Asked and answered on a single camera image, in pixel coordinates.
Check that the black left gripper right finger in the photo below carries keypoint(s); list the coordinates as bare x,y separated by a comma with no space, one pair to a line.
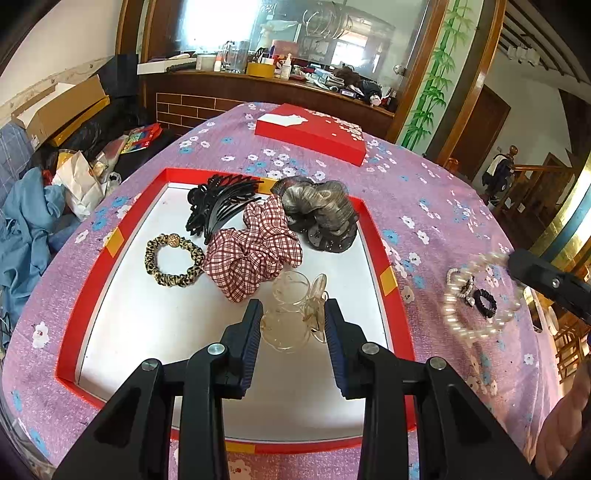
458,437

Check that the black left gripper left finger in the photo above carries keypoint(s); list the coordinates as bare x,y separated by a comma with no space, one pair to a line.
130,437

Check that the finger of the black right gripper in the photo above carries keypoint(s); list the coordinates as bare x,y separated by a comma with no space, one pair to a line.
563,288

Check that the black fabric scrunchie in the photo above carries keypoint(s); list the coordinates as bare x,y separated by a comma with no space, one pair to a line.
485,303

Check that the clear acrylic flower hair claw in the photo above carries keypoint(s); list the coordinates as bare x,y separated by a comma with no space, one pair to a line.
296,313

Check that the black hair clip pearl pendant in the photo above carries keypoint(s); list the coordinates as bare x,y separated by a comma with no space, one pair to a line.
467,292

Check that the wooden stair railing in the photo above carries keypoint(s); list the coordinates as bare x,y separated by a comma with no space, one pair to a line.
536,193

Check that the purple floral tablecloth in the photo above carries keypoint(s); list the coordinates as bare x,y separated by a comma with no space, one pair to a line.
429,222

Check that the red tray box white inside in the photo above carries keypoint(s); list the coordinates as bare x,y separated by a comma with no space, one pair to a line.
122,317

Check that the brown wooden door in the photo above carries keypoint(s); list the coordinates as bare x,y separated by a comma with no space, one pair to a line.
479,135

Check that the red plaid scrunchie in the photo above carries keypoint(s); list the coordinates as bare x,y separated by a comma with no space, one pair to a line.
238,261

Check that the blue cloth garment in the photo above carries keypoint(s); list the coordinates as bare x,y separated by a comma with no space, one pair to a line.
34,227

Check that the black comb hair claw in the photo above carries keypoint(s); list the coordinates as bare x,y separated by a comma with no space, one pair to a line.
217,200

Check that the white paper bag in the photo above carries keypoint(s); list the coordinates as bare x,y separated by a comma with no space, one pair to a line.
83,192

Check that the red box lid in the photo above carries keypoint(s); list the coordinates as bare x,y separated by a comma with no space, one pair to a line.
316,131

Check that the blue plaid jacket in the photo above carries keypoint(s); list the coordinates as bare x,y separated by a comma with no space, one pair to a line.
15,157

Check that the brown cardboard box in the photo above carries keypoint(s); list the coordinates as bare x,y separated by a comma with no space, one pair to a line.
55,107

